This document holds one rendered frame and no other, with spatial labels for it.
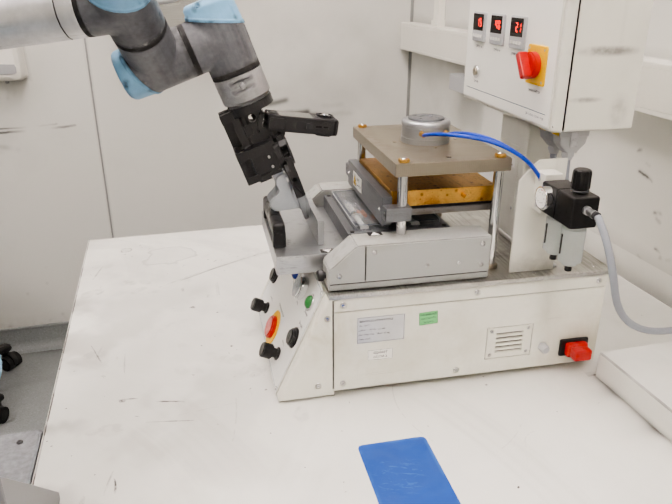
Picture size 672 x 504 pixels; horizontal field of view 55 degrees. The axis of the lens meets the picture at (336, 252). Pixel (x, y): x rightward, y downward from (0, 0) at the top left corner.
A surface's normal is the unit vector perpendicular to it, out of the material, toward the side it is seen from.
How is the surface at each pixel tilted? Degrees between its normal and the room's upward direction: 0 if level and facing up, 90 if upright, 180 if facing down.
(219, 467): 0
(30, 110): 90
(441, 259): 90
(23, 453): 0
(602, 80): 90
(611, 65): 90
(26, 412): 0
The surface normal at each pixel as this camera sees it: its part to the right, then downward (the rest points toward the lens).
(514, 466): 0.00, -0.92
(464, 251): 0.21, 0.38
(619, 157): -0.97, 0.10
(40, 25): 0.06, 0.69
